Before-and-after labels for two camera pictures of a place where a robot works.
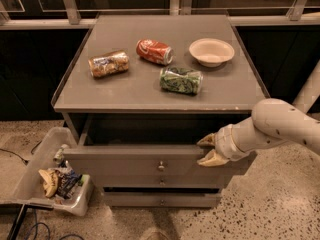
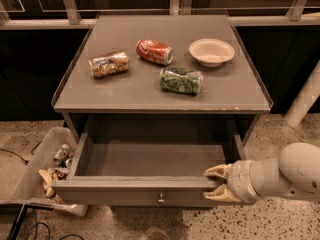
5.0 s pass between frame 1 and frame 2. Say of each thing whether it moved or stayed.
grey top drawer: moved
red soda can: stayed
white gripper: moved
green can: stayed
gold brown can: stayed
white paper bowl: stayed
